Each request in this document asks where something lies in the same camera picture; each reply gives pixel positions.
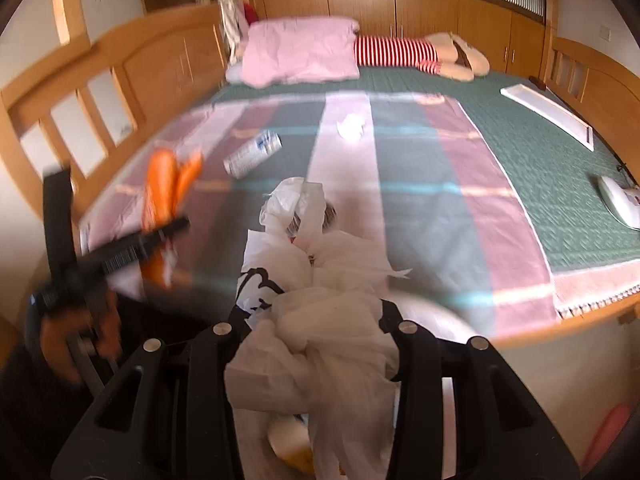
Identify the light blue pillow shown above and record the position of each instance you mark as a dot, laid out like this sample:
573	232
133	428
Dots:
233	73

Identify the pink plaid bed sheet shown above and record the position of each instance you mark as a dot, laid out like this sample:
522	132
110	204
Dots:
408	171

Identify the person's left hand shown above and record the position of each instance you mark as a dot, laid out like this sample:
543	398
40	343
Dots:
56	331

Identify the orange snack bag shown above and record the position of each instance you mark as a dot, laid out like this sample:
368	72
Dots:
167	182

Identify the green woven bed mat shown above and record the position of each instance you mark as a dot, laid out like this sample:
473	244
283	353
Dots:
555	176

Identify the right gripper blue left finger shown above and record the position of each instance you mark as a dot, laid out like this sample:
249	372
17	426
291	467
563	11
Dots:
237	318

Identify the white flat tray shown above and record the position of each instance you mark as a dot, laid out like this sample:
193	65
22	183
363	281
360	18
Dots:
552	111

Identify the white blue toothpaste box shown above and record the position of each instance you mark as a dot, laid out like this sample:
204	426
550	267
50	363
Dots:
252	154

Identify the white printed plastic bag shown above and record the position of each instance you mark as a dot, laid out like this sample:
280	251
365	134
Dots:
309	293

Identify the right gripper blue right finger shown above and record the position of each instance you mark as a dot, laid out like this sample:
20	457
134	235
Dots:
390	318

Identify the striped plush doll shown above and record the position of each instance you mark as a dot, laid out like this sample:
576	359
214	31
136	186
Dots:
443	54

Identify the white massager device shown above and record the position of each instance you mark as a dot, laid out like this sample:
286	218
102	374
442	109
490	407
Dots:
622	203

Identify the pink pillow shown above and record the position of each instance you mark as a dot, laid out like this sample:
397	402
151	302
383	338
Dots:
297	50

